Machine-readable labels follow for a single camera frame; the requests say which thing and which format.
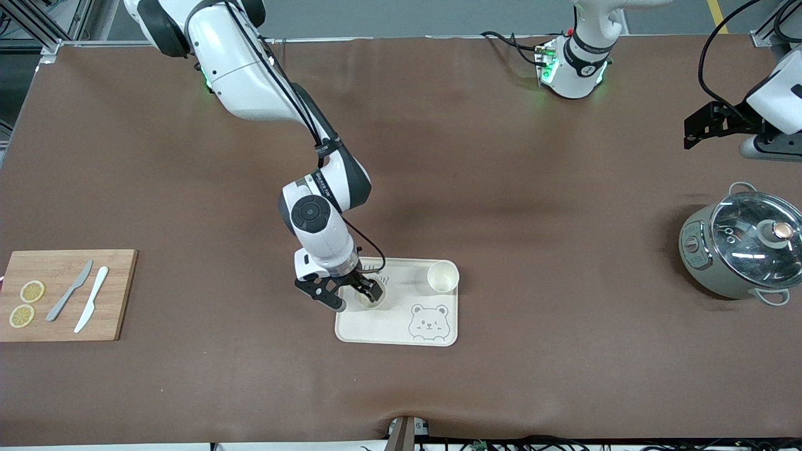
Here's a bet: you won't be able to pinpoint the white plastic cup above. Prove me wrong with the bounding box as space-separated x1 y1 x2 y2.
356 279 387 309
427 263 460 294

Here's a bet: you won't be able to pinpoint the cream tray with bear print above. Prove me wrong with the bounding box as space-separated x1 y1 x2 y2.
334 256 459 347

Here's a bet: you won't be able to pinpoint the glass pot lid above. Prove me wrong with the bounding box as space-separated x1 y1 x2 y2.
710 191 802 289

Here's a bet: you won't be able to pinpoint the brown table mat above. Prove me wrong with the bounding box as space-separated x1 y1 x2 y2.
0 34 802 447

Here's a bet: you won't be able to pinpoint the grey cooking pot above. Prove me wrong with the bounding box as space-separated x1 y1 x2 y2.
679 182 802 306

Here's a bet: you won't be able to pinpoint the bamboo cutting board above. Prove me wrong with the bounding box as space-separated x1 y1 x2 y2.
0 249 138 343

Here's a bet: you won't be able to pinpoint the white plastic knife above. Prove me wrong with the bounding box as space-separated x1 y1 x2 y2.
73 266 110 334

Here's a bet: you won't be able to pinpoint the grey plastic knife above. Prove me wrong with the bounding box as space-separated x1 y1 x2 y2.
46 260 94 323

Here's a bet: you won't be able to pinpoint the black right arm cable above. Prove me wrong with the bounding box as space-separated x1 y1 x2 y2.
341 216 386 276

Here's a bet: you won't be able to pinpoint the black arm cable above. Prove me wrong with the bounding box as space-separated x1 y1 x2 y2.
699 0 762 120
341 216 386 276

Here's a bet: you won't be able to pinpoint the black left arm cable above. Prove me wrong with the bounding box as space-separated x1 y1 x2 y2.
699 0 762 120

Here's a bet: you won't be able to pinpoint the aluminium frame profile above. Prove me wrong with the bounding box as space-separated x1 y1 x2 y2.
0 0 95 63
755 0 802 48

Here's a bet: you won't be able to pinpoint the black cables at arm base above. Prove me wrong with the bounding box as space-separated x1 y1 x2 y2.
479 30 547 66

